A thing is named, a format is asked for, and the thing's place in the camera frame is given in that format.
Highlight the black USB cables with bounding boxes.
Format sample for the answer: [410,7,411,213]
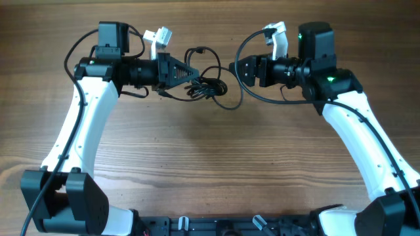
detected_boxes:
[158,46,244,111]

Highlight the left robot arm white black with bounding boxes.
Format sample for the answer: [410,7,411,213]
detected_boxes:
[20,22,199,235]

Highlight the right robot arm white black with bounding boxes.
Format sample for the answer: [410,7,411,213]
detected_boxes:
[229,22,419,235]

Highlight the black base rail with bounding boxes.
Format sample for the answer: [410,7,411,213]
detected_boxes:
[131,214,318,236]

